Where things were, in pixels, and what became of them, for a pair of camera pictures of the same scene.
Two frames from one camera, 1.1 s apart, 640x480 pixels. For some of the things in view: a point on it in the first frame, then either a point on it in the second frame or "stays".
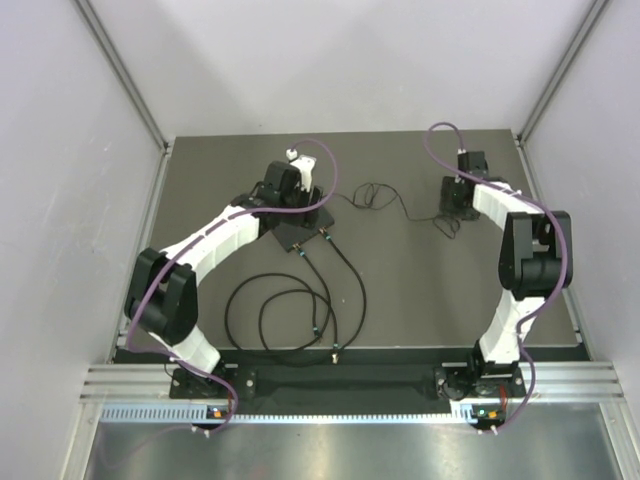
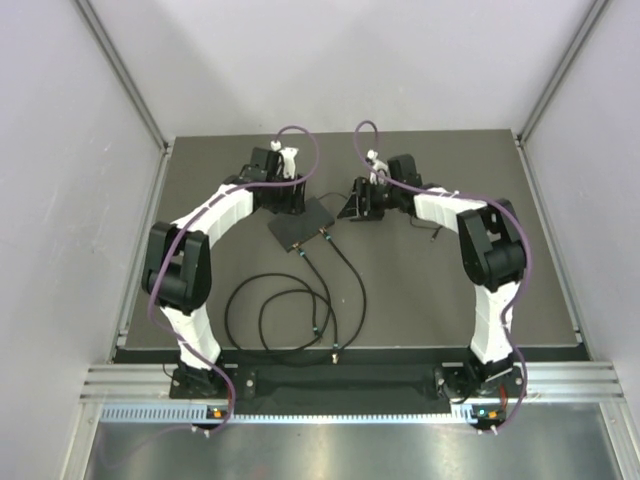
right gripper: (449, 184) -> (356, 208)
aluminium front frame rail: (560, 382) stays
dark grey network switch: (290, 235) stays
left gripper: (304, 195) -> (293, 203)
